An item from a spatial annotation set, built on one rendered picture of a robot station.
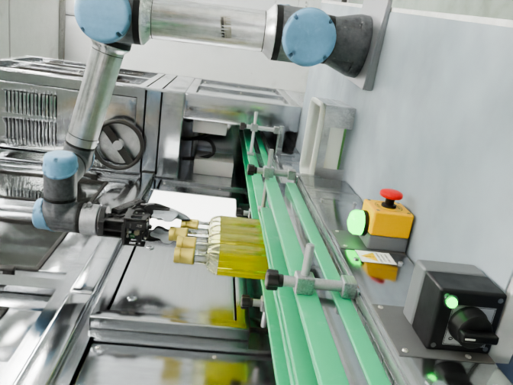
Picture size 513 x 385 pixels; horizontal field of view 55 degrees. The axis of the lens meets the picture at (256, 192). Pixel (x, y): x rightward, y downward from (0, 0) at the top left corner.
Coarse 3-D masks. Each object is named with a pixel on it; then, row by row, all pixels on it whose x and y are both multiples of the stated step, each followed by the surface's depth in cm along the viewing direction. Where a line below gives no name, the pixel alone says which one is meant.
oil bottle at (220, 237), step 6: (216, 234) 115; (222, 234) 115; (228, 234) 115; (234, 234) 116; (210, 240) 112; (216, 240) 112; (222, 240) 112; (228, 240) 112; (234, 240) 112; (240, 240) 113; (246, 240) 113; (252, 240) 114; (258, 240) 114; (252, 246) 112; (258, 246) 112; (264, 246) 112
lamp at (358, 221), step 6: (354, 210) 87; (360, 210) 86; (354, 216) 85; (360, 216) 85; (366, 216) 85; (348, 222) 87; (354, 222) 85; (360, 222) 85; (366, 222) 85; (348, 228) 87; (354, 228) 85; (360, 228) 85; (366, 228) 85; (354, 234) 86; (360, 234) 86
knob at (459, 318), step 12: (456, 312) 56; (468, 312) 55; (480, 312) 55; (456, 324) 55; (468, 324) 54; (480, 324) 54; (456, 336) 55; (468, 336) 53; (480, 336) 53; (492, 336) 54
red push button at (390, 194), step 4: (380, 192) 85; (384, 192) 84; (388, 192) 84; (392, 192) 84; (396, 192) 84; (400, 192) 85; (384, 196) 84; (388, 196) 84; (392, 196) 84; (396, 196) 84; (400, 196) 84; (388, 200) 85; (392, 200) 85; (388, 204) 85; (392, 204) 85
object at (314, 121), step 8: (312, 104) 142; (320, 104) 128; (312, 112) 143; (320, 112) 127; (312, 120) 143; (320, 120) 127; (312, 128) 144; (320, 128) 128; (304, 136) 145; (312, 136) 145; (320, 136) 130; (304, 144) 146; (312, 144) 146; (304, 152) 146; (312, 152) 146; (304, 160) 147; (312, 160) 131; (304, 168) 147; (312, 168) 131
